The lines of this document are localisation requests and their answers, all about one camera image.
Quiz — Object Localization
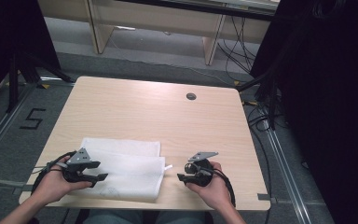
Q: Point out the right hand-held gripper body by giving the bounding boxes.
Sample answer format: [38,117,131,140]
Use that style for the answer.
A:
[183,151,219,188]

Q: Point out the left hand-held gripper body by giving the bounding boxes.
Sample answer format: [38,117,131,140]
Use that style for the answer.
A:
[62,147,103,184]

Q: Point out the white towel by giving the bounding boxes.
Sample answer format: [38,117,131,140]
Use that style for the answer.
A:
[69,137,174,204]

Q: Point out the person's right hand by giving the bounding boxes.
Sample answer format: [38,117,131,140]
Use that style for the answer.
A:
[185,161,235,213]

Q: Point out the person's left hand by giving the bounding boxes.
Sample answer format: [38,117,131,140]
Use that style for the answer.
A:
[31,155,93,207]

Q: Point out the person's legs in jeans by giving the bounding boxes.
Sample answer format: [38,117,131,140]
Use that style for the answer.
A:
[81,208,214,224]

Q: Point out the grey tape piece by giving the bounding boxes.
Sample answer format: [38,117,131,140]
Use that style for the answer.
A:
[256,192,278,205]

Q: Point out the grey floor strip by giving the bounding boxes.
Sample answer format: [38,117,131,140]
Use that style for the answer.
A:
[0,176,34,196]

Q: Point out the black metal stand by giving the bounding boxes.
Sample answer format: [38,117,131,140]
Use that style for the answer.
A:
[236,66,282,131]
[7,50,76,114]

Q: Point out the black curtain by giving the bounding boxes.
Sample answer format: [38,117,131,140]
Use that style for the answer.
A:
[0,0,62,108]
[249,0,358,224]

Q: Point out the light wooden desk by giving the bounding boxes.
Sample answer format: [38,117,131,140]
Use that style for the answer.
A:
[37,0,282,66]

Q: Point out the black floor cables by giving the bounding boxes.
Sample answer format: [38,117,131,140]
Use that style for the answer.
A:
[242,98,282,224]

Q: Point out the metal floor rail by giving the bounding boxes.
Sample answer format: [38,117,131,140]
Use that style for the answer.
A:
[260,118,313,224]
[0,83,39,170]

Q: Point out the bundle of black hanging cables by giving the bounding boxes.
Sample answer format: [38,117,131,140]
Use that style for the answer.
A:
[216,15,257,79]

